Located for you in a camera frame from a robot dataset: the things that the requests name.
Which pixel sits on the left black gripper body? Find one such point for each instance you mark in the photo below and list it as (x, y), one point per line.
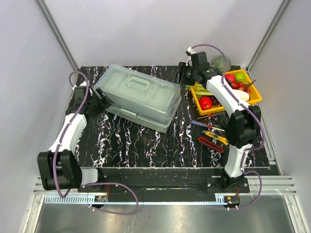
(97, 108)

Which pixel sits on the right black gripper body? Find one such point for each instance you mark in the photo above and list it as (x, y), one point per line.
(190, 79)

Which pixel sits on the clear plastic tool box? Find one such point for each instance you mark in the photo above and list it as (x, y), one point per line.
(140, 98)

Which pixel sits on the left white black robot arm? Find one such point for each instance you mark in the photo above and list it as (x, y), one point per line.
(58, 166)

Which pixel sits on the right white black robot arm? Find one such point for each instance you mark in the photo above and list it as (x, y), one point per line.
(244, 120)

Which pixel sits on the green netted melon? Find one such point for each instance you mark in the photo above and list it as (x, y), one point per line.
(222, 64)

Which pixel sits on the dark purple grapes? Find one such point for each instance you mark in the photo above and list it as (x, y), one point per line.
(215, 102)

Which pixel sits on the red pink apple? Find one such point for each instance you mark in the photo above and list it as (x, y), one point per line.
(230, 78)

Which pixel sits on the marbled black mat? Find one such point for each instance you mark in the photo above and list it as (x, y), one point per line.
(111, 141)

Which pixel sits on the green apple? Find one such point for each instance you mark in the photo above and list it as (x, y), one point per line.
(240, 77)

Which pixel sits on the yellow plastic bin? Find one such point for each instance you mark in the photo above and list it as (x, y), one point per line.
(255, 97)

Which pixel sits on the red cherries bunch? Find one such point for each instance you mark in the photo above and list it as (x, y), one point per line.
(241, 86)

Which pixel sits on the blue red screwdriver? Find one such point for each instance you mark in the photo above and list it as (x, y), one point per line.
(200, 124)

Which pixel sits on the yellow utility knife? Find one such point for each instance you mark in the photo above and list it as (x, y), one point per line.
(215, 136)

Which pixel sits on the red utility knife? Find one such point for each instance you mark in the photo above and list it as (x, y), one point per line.
(205, 142)

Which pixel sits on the aluminium frame rail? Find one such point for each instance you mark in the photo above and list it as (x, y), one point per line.
(271, 185)

